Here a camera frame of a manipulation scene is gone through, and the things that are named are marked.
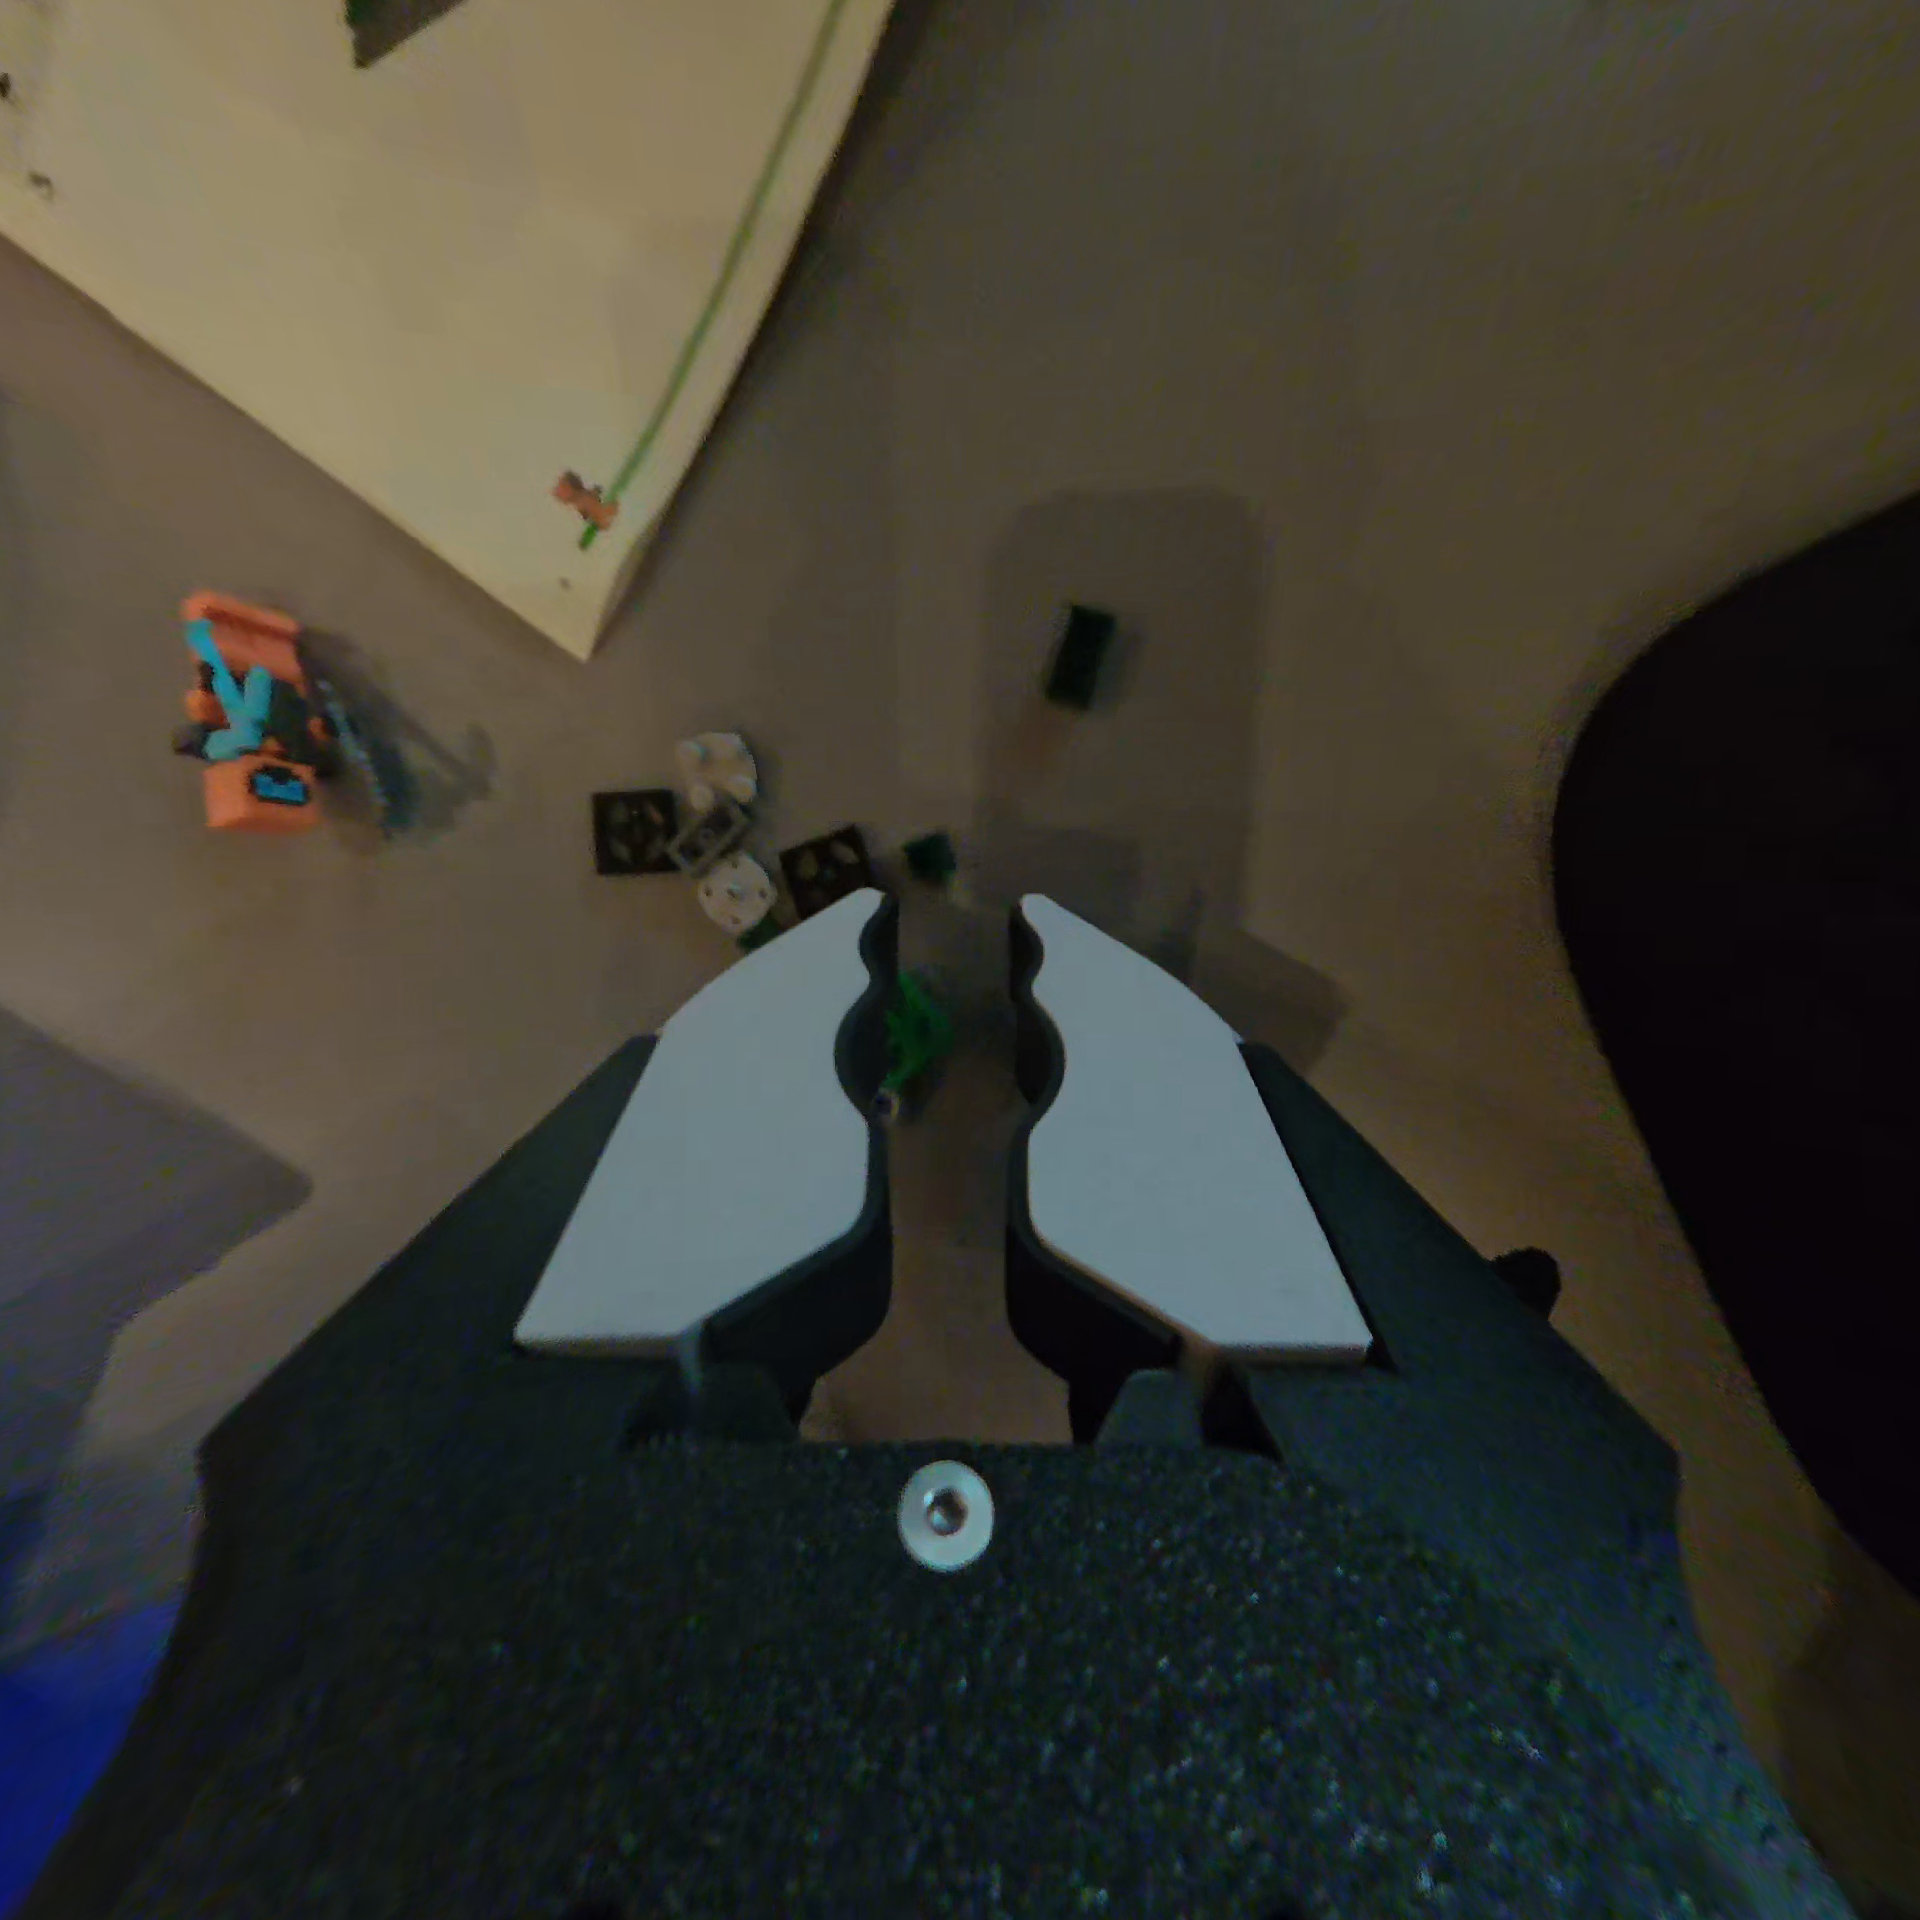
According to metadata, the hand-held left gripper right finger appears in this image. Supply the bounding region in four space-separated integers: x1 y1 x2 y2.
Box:
1001 892 1377 1373

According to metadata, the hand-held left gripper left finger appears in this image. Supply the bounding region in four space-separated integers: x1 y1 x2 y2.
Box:
514 888 902 1384

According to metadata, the bright green plant brick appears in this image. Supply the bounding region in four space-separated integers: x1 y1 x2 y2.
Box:
873 968 957 1096

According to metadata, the grey desk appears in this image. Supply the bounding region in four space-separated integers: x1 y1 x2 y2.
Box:
0 0 1920 1920

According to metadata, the black square tile brick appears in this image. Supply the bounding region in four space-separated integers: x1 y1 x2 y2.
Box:
777 823 881 922
590 786 681 881

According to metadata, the small dark green brick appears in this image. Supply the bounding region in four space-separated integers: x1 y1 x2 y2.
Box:
1041 603 1126 712

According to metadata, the black dimpled tray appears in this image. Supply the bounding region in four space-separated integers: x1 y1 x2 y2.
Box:
1553 497 1920 1596

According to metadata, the small orange toy piece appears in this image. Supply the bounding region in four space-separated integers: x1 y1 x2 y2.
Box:
169 589 419 839

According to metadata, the open instruction booklet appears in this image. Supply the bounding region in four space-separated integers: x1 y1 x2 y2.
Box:
0 0 902 663

